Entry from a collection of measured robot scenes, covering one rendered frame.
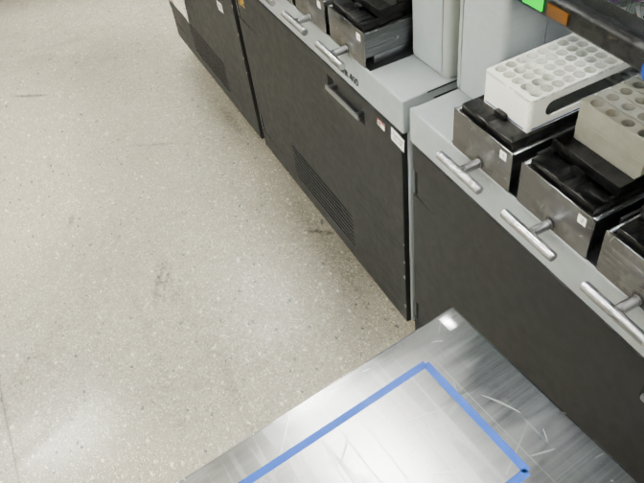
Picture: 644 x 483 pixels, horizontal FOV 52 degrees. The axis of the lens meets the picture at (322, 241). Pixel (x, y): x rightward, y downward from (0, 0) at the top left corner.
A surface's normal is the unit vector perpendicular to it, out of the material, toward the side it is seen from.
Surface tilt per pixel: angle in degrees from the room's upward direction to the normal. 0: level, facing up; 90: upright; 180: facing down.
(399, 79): 0
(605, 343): 90
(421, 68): 0
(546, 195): 90
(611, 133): 90
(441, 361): 0
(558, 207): 90
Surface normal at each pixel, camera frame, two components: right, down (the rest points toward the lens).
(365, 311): -0.11, -0.69
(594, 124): -0.87, 0.41
